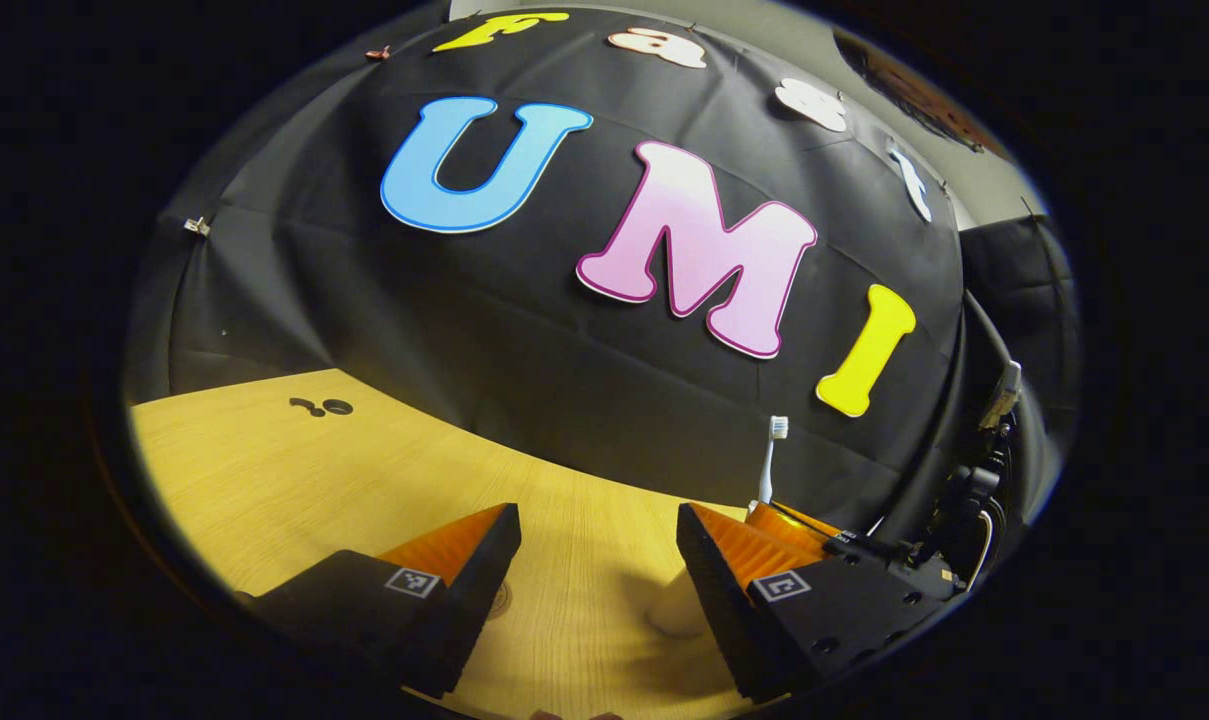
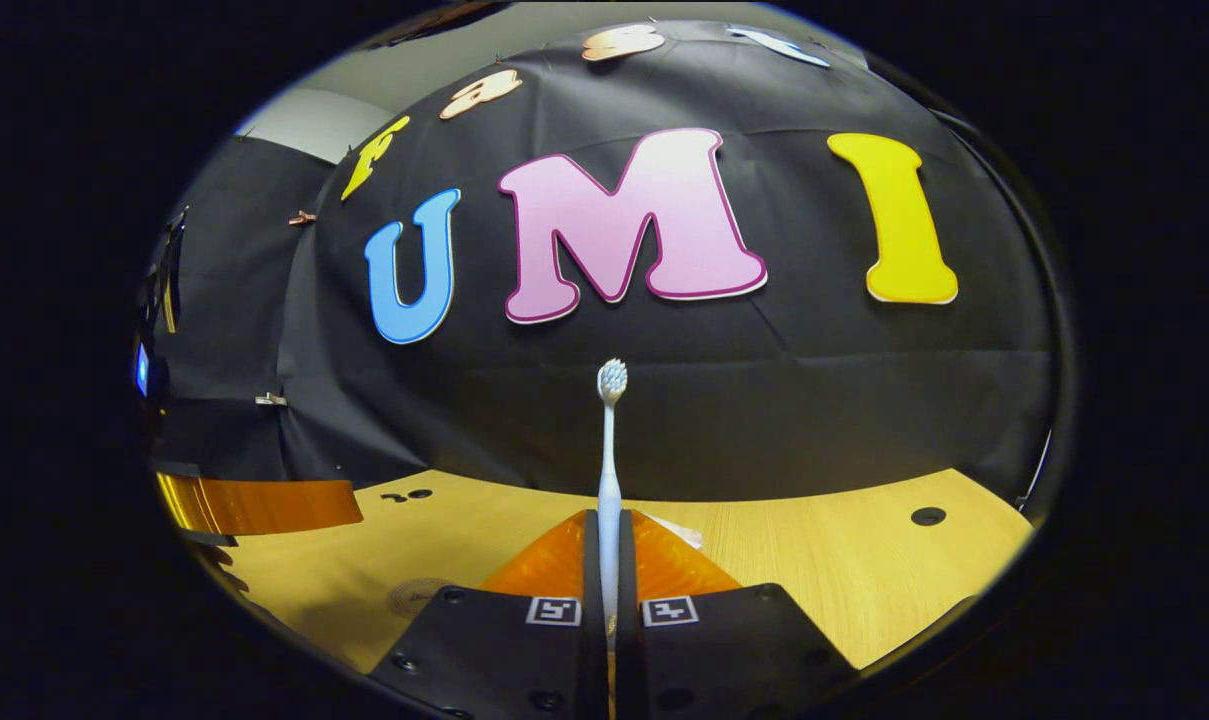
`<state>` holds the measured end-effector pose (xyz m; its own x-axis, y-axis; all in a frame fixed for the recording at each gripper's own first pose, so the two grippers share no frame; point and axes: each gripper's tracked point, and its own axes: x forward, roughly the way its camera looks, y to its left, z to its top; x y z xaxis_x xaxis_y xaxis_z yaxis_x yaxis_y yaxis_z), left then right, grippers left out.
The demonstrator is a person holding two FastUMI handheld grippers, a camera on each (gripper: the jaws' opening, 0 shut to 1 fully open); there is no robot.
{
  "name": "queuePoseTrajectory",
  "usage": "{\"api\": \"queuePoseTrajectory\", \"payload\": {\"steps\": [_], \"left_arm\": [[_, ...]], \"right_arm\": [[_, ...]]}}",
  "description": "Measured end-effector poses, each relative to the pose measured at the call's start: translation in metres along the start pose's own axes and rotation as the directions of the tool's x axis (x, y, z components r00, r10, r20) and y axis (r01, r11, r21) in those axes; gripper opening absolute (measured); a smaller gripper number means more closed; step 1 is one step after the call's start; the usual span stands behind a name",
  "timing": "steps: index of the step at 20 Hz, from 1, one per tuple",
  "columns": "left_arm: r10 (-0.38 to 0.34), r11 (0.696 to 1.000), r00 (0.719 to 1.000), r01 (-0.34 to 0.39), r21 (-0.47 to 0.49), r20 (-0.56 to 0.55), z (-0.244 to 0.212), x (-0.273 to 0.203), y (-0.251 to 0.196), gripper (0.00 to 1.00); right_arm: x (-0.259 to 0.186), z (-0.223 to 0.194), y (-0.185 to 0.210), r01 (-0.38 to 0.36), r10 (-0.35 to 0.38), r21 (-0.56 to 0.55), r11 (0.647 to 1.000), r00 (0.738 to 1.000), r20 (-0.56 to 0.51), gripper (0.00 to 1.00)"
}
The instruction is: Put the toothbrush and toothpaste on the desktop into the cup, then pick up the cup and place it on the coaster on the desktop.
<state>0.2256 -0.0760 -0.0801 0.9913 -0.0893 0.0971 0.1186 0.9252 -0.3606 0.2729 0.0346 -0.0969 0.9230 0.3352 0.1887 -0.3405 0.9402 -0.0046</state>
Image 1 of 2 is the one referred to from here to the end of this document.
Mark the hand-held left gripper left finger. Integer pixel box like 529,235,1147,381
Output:
232,502,523,700

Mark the black backdrop cloth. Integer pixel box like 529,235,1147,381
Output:
122,8,1080,546

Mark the wooden desktop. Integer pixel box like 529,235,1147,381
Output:
129,368,835,720

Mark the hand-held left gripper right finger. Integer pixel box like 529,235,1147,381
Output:
675,502,958,702

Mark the white toothbrush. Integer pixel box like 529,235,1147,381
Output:
758,415,791,507

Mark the beige cup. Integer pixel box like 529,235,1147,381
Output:
647,568,713,639

